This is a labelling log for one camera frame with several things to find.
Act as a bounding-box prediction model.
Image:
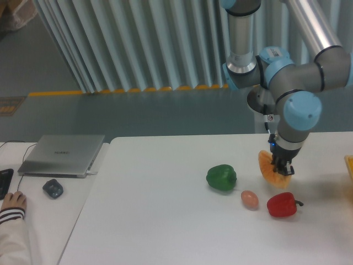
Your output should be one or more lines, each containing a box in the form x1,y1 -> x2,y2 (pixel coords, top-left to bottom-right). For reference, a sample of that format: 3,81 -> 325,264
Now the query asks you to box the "person's hand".
1,191 -> 27,219

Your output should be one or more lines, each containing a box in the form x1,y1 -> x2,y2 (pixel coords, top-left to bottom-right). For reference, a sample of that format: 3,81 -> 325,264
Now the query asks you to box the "yellow basket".
344,155 -> 353,179

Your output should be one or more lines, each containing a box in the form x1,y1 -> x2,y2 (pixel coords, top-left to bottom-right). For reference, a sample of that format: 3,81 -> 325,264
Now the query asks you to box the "red bell pepper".
267,192 -> 304,218

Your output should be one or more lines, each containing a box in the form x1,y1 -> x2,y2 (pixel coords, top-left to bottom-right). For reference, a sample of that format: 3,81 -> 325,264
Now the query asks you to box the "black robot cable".
263,104 -> 274,136

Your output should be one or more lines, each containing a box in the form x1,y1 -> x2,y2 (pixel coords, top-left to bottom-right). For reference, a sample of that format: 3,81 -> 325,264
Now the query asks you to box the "dark grey computer mouse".
42,179 -> 64,199

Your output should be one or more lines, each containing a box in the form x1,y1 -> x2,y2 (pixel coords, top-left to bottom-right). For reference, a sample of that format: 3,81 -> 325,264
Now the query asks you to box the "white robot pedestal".
247,86 -> 280,134

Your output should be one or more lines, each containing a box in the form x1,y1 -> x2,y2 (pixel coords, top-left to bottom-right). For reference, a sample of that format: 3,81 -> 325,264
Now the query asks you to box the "black keyboard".
0,168 -> 14,200

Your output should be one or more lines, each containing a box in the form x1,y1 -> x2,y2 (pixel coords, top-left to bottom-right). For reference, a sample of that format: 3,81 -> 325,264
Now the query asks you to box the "silver closed laptop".
18,135 -> 105,178

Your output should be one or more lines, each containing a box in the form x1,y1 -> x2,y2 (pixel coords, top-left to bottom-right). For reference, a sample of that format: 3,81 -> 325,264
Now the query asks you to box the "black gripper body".
269,134 -> 301,163

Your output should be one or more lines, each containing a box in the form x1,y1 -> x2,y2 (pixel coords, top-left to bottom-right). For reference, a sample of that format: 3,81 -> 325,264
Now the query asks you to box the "brown egg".
240,190 -> 259,209

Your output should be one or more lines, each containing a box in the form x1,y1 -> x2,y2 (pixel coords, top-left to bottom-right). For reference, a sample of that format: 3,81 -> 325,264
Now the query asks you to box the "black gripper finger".
271,156 -> 281,173
280,161 -> 294,176

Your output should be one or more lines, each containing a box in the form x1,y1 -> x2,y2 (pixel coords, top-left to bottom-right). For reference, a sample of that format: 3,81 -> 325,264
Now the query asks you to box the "white folding partition screen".
35,1 -> 352,93

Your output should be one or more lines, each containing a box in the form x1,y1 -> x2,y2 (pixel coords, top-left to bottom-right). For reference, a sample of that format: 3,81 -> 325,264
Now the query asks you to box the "green bell pepper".
206,165 -> 237,191

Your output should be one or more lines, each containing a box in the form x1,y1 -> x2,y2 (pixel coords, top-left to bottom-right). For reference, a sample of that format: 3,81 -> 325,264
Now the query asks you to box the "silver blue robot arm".
221,1 -> 352,176

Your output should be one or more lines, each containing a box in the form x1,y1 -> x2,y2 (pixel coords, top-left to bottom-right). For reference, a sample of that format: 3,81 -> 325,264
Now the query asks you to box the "black laptop cable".
0,141 -> 38,194

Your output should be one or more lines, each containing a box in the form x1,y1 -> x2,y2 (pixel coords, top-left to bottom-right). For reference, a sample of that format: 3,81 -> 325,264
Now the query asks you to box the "white striped sleeve forearm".
1,207 -> 32,264

